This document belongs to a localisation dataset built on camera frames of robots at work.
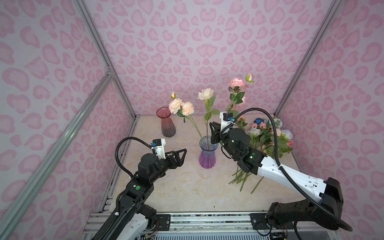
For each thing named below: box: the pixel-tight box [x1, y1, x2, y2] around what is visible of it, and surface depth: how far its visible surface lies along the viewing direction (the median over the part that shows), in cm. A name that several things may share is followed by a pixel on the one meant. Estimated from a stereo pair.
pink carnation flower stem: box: [227, 73, 255, 113], surface depth 69 cm
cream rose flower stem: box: [197, 88, 220, 148], surface depth 75 cm
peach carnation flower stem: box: [168, 92, 204, 140], surface depth 71 cm
